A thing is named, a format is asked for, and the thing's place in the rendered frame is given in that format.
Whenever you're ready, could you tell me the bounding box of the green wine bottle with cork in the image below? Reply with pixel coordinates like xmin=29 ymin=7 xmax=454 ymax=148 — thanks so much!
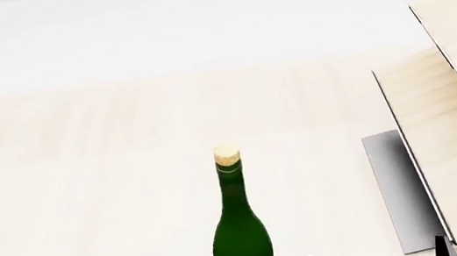
xmin=198 ymin=140 xmax=275 ymax=256

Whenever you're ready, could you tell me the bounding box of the light wooden wine rack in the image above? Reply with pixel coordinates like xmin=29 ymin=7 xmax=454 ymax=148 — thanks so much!
xmin=361 ymin=0 xmax=457 ymax=256

